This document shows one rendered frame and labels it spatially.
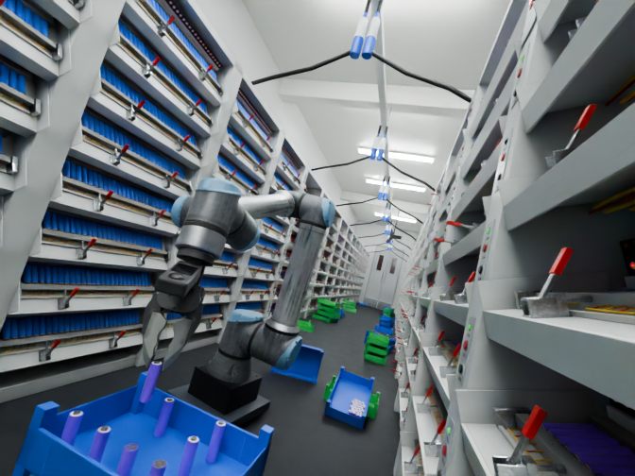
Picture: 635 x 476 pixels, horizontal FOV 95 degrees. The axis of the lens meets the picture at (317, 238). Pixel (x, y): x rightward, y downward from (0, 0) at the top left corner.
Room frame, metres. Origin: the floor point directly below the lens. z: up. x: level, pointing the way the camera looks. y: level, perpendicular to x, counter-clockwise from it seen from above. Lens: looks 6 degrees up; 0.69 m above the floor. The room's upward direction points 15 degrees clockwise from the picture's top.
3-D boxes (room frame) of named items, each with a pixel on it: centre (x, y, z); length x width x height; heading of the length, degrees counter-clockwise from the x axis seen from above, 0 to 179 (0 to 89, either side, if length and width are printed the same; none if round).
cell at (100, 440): (0.46, 0.23, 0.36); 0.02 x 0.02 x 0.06
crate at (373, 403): (1.80, -0.44, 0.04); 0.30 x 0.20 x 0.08; 73
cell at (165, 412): (0.59, 0.19, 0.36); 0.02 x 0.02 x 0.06
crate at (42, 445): (0.51, 0.16, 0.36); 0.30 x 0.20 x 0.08; 73
